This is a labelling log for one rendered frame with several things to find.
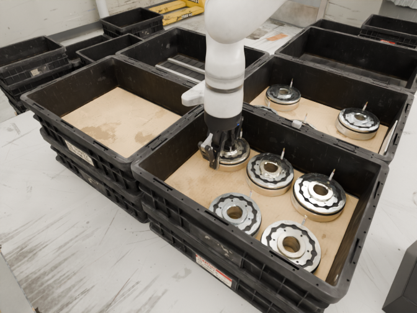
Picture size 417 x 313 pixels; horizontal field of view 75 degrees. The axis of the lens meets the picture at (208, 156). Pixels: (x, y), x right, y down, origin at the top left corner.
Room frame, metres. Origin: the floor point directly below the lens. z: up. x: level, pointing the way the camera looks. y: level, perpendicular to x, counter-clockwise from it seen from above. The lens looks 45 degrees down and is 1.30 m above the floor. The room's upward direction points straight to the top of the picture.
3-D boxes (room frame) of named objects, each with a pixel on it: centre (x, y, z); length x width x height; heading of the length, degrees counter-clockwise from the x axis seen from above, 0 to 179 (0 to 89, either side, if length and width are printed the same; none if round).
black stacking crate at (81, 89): (0.58, 0.23, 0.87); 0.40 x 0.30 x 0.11; 54
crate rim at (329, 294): (0.35, -0.10, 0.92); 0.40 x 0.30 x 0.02; 54
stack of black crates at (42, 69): (1.62, 1.13, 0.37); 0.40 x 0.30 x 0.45; 138
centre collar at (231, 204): (0.28, -0.05, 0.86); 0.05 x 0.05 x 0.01
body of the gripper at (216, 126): (0.44, -0.03, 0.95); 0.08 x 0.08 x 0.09
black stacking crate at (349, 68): (0.83, -0.45, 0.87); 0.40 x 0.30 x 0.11; 54
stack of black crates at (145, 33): (2.21, 0.59, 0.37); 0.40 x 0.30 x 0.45; 138
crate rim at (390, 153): (0.59, -0.27, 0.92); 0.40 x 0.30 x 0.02; 54
